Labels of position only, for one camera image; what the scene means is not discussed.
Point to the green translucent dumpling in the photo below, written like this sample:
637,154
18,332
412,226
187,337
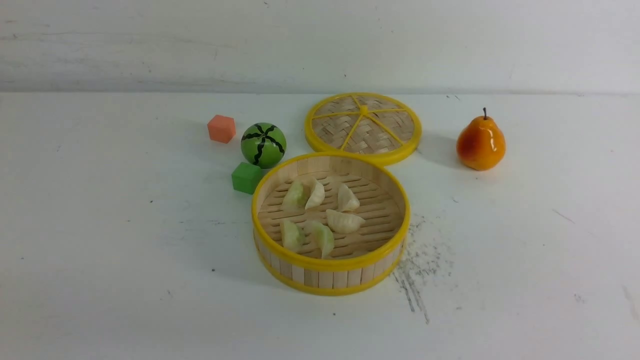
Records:
295,198

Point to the white pleated dumpling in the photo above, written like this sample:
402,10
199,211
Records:
346,199
343,223

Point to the pale green dumpling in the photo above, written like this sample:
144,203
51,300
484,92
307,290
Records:
322,235

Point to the bamboo steamer lid yellow rim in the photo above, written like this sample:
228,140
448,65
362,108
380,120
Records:
368,125

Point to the bamboo steamer tray yellow rim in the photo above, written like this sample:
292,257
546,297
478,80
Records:
359,260

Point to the toy watermelon ball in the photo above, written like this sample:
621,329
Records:
263,144

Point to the green cube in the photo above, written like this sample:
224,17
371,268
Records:
246,177

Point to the orange cube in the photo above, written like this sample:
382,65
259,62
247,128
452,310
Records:
221,128

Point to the orange toy pear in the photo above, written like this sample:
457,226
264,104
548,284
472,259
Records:
481,146

